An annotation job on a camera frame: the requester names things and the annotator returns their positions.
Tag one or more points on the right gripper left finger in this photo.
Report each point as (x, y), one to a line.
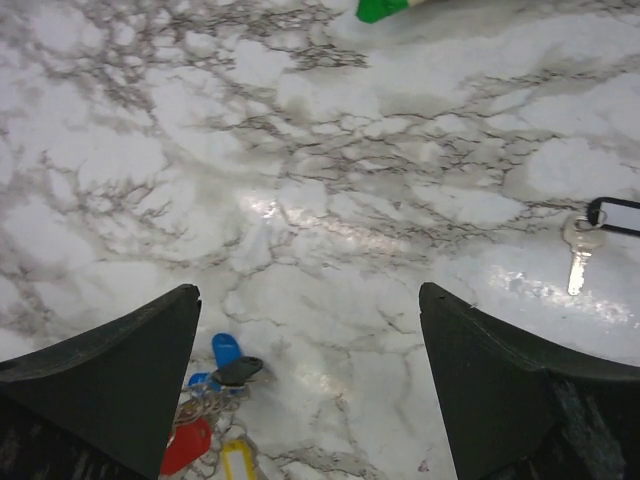
(100, 405)

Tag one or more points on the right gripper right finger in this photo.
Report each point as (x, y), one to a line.
(517, 406)

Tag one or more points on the metal disc with keyrings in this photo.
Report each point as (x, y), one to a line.
(219, 410)

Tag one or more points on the key with black tag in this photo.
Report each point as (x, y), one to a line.
(585, 232)

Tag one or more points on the red key tag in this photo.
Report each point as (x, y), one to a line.
(189, 443)

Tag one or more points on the blue key tag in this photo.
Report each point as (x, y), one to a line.
(225, 349)
(202, 384)

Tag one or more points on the black key tag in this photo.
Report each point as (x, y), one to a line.
(238, 372)

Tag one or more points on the yellow key tag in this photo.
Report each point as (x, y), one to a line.
(238, 461)

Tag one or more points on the green white pouch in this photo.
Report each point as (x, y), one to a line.
(372, 11)

